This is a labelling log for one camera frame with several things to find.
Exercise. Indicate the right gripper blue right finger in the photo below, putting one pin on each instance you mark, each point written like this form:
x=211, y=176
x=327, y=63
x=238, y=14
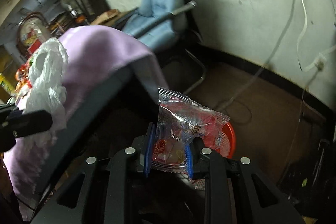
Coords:
x=189, y=162

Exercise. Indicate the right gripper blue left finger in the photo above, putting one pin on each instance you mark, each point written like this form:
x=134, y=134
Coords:
x=148, y=148

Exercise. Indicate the clear red candy bag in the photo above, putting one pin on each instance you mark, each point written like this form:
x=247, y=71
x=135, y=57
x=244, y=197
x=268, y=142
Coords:
x=180, y=121

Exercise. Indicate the foil snack bag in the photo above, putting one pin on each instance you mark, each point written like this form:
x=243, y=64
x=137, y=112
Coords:
x=22, y=76

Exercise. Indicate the white plastic bag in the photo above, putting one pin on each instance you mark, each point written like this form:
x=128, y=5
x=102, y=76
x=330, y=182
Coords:
x=46, y=73

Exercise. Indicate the red plastic trash basket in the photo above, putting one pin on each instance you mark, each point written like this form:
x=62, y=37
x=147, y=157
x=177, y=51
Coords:
x=224, y=142

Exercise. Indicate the round framed picture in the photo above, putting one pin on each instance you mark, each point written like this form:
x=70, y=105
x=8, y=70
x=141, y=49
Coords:
x=32, y=32

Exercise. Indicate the purple printed tablecloth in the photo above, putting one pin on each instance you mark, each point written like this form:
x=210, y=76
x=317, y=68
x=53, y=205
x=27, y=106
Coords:
x=112, y=82

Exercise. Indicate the blue cushioned chair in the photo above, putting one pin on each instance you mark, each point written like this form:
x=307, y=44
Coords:
x=165, y=34

